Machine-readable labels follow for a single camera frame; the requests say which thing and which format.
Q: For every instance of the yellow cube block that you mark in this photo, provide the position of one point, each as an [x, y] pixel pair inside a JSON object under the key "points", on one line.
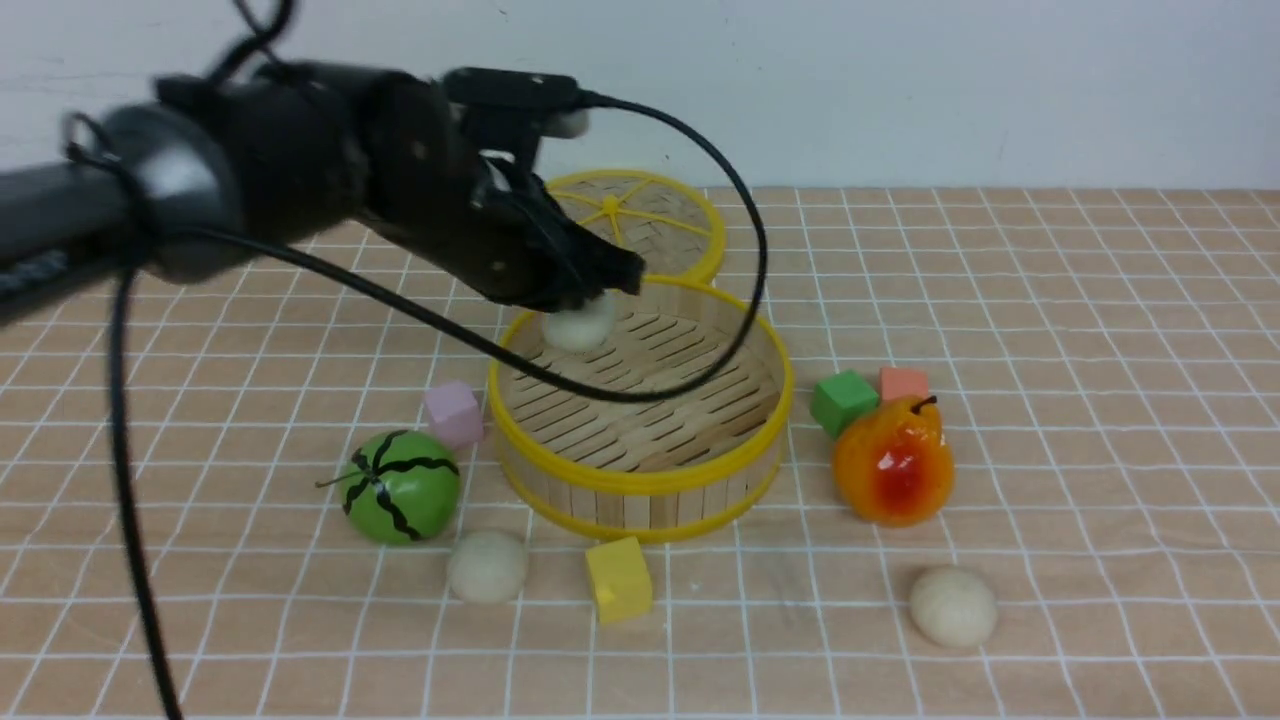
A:
{"points": [[620, 580]]}

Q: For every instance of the pink cube block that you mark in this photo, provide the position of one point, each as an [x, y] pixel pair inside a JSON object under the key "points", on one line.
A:
{"points": [[454, 415]]}

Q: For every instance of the white bun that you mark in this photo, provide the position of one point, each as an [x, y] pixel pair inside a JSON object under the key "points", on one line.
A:
{"points": [[953, 607], [577, 331], [487, 566]]}

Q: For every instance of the salmon cube block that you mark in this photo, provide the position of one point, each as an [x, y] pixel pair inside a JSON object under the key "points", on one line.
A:
{"points": [[902, 381]]}

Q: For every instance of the orange toy pear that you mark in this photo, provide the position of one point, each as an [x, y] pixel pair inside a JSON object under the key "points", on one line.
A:
{"points": [[893, 466]]}

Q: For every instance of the green toy watermelon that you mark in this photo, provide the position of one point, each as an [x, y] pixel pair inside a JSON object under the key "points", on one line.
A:
{"points": [[400, 487]]}

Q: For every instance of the bamboo steamer lid yellow rim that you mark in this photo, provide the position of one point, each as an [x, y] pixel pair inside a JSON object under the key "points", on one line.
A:
{"points": [[674, 227]]}

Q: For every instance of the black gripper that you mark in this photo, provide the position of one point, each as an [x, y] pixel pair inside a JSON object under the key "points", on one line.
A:
{"points": [[494, 228]]}

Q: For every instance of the checked orange tablecloth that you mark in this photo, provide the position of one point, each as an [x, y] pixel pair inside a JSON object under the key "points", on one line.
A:
{"points": [[1105, 364]]}

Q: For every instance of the green cube block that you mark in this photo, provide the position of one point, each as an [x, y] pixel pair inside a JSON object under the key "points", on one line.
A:
{"points": [[840, 399]]}

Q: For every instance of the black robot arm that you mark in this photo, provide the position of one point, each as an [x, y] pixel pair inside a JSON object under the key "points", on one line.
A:
{"points": [[277, 159]]}

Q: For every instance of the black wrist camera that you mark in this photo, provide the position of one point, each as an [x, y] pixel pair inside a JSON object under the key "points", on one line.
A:
{"points": [[512, 111]]}

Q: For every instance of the bamboo steamer tray yellow rim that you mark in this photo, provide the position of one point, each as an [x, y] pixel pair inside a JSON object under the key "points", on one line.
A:
{"points": [[660, 472]]}

